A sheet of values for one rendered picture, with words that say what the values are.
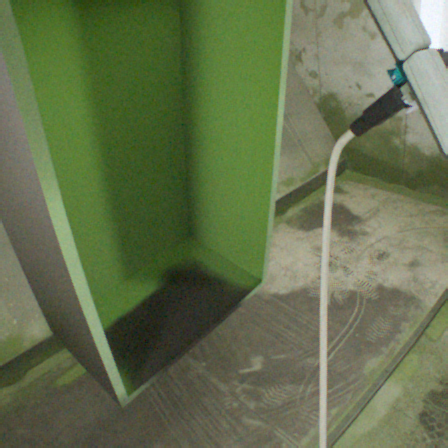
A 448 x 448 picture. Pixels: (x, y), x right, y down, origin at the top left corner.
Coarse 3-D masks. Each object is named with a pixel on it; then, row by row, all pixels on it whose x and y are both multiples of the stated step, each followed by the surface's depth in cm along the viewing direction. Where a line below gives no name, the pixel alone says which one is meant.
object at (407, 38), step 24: (384, 0) 52; (408, 0) 52; (384, 24) 53; (408, 24) 51; (408, 48) 51; (408, 72) 53; (432, 72) 50; (384, 96) 60; (408, 96) 54; (432, 96) 51; (360, 120) 67; (384, 120) 63; (432, 120) 52
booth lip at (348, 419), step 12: (444, 300) 166; (432, 312) 161; (420, 324) 156; (408, 348) 147; (396, 360) 143; (384, 372) 140; (372, 384) 136; (372, 396) 133; (360, 408) 129; (348, 420) 126; (336, 432) 122
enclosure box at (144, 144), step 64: (0, 0) 39; (64, 0) 76; (128, 0) 87; (192, 0) 95; (256, 0) 83; (0, 64) 43; (64, 64) 82; (128, 64) 95; (192, 64) 106; (256, 64) 92; (0, 128) 54; (64, 128) 89; (128, 128) 104; (192, 128) 119; (256, 128) 102; (0, 192) 73; (64, 192) 97; (128, 192) 115; (192, 192) 134; (256, 192) 114; (64, 256) 61; (128, 256) 127; (192, 256) 140; (256, 256) 127; (64, 320) 88; (128, 320) 117; (192, 320) 118; (128, 384) 100
